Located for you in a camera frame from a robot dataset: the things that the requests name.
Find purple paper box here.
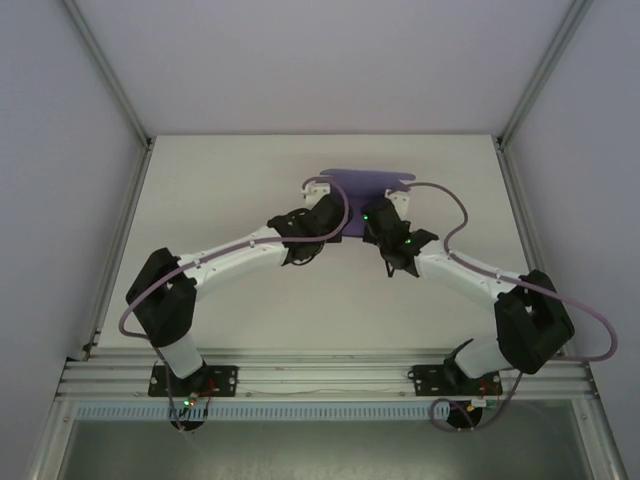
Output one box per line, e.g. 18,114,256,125
319,168,418,239

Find grey metal sheet panel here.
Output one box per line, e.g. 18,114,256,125
58,418,590,480

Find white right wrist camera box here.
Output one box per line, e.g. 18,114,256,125
384,187,413,221

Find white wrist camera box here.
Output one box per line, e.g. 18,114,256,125
300,179,334,205
384,187,413,221

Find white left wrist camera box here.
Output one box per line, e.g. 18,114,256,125
300,179,334,205

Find aluminium table side rail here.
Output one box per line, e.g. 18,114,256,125
79,142,155,361
494,139,571,359

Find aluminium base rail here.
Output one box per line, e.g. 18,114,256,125
57,348,600,400

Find slotted grey cable duct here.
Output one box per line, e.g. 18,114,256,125
74,402,501,421

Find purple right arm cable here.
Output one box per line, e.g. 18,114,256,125
399,180,619,433

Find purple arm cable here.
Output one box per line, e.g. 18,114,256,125
118,174,351,432
399,180,619,433

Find black round cable grommet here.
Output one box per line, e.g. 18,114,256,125
446,404,484,432
169,417,206,434

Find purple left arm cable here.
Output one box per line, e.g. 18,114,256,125
118,174,351,432

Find aluminium frame post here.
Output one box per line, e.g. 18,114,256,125
492,0,594,151
62,0,154,151

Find aluminium lower frame leg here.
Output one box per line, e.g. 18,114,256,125
27,397,76,480
569,397,629,480

